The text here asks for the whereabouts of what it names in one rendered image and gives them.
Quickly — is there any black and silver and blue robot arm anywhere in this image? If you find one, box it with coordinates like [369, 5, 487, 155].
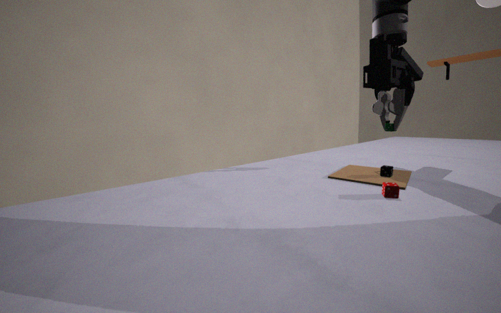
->
[372, 0, 423, 82]

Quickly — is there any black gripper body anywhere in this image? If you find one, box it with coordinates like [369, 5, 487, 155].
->
[363, 33, 412, 91]

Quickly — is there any green die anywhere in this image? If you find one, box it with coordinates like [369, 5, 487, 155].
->
[385, 123, 394, 132]

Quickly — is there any black die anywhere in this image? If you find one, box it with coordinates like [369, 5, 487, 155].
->
[380, 166, 393, 177]

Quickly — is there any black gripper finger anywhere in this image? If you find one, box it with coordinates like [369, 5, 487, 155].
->
[387, 74, 415, 131]
[372, 88, 391, 130]

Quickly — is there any red die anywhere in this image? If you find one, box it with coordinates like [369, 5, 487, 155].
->
[382, 183, 399, 199]

